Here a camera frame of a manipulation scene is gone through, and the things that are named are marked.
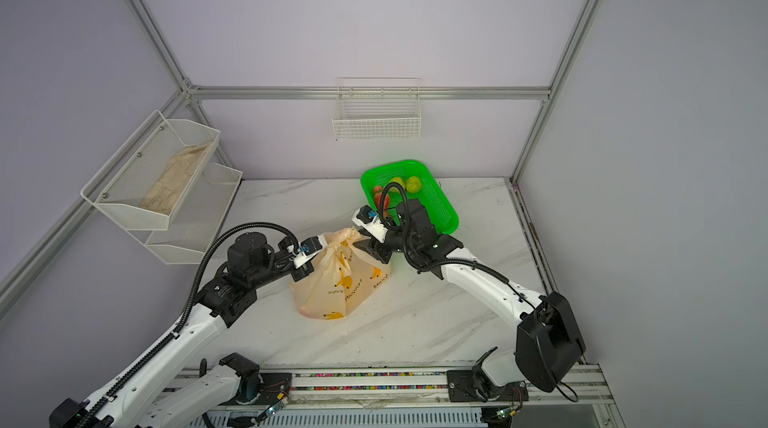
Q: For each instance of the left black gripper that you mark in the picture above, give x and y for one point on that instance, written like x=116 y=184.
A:
x=302 y=271

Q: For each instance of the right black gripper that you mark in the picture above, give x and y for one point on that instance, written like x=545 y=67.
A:
x=374 y=249

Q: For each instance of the beige plastic bag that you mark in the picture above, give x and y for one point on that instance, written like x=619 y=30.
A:
x=344 y=277

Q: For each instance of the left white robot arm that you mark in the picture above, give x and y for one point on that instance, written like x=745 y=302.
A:
x=132 y=398

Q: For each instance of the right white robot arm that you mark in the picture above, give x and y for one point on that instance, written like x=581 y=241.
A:
x=547 y=339

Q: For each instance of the green fake round fruit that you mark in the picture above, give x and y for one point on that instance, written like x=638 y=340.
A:
x=414 y=184

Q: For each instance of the red fake strawberry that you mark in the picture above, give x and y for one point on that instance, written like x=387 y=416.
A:
x=381 y=198

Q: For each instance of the green fake pear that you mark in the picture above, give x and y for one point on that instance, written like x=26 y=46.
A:
x=399 y=181

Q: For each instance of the green plastic basket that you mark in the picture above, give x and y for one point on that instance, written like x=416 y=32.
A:
x=431 y=195

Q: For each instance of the lower white mesh shelf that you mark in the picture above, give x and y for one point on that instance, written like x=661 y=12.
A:
x=199 y=219

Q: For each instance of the white mesh shelf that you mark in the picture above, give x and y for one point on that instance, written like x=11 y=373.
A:
x=120 y=185
x=199 y=219

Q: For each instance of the folded beige bags in shelf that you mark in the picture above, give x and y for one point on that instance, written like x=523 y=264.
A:
x=166 y=192

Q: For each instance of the upper white mesh shelf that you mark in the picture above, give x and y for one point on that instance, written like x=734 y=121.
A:
x=120 y=185

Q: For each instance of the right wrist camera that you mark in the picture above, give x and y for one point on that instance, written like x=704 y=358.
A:
x=368 y=220

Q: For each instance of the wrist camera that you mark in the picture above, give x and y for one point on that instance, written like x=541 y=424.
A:
x=368 y=220
x=307 y=250

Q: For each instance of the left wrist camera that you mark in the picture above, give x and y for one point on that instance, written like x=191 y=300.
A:
x=307 y=250

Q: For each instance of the white wire wall basket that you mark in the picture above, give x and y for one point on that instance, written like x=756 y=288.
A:
x=377 y=109

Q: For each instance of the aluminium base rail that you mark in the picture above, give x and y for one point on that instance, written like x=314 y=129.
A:
x=417 y=396

